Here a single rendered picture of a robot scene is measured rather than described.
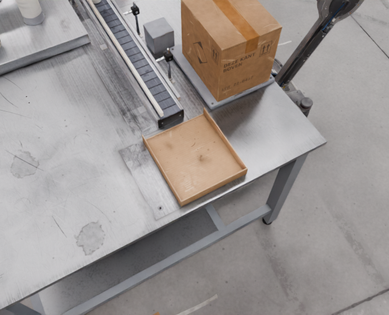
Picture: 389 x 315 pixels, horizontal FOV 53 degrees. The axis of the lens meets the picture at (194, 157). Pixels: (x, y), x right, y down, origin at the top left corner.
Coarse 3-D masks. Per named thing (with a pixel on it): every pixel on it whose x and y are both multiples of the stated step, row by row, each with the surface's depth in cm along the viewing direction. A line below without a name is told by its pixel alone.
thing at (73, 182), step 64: (128, 0) 185; (64, 64) 163; (0, 128) 147; (64, 128) 147; (128, 128) 147; (256, 128) 147; (0, 192) 133; (64, 192) 133; (128, 192) 133; (0, 256) 122; (64, 256) 122
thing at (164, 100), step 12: (108, 12) 173; (108, 24) 169; (120, 24) 169; (108, 36) 165; (120, 36) 165; (132, 48) 161; (132, 60) 158; (144, 60) 158; (132, 72) 155; (144, 72) 155; (156, 84) 152; (156, 96) 148; (168, 96) 149; (168, 108) 146
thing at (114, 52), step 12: (84, 0) 177; (108, 0) 177; (96, 24) 172; (132, 36) 165; (120, 60) 158; (156, 72) 155; (132, 84) 156; (144, 96) 149; (180, 108) 146; (156, 120) 144; (168, 120) 146
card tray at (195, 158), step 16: (208, 112) 146; (176, 128) 147; (192, 128) 147; (208, 128) 147; (160, 144) 143; (176, 144) 143; (192, 144) 143; (208, 144) 143; (224, 144) 143; (160, 160) 139; (176, 160) 140; (192, 160) 140; (208, 160) 140; (224, 160) 140; (240, 160) 136; (176, 176) 136; (192, 176) 136; (208, 176) 136; (224, 176) 136; (240, 176) 136; (176, 192) 129; (192, 192) 133; (208, 192) 133
